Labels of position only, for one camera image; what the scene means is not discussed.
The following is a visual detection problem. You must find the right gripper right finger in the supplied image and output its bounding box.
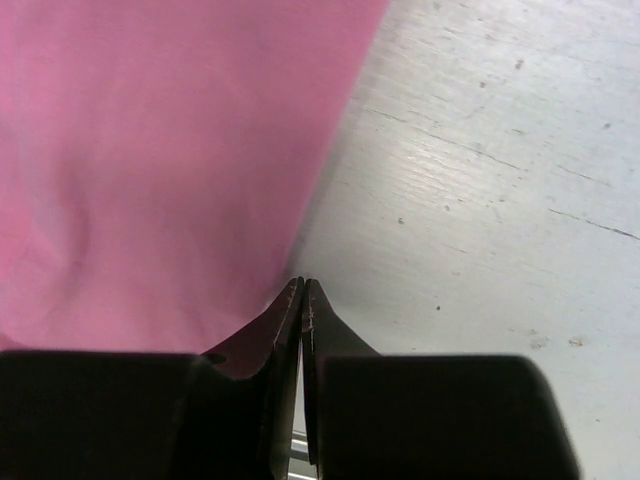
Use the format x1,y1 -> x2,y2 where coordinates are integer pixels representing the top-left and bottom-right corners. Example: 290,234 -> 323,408
301,280 -> 580,479

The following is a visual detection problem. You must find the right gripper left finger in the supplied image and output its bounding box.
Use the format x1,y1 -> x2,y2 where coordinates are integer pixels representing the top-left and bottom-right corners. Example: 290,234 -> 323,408
1,278 -> 304,479

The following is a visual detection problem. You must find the pink t shirt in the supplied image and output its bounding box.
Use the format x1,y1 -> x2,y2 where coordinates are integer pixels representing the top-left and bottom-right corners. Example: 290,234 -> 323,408
1,1 -> 387,352

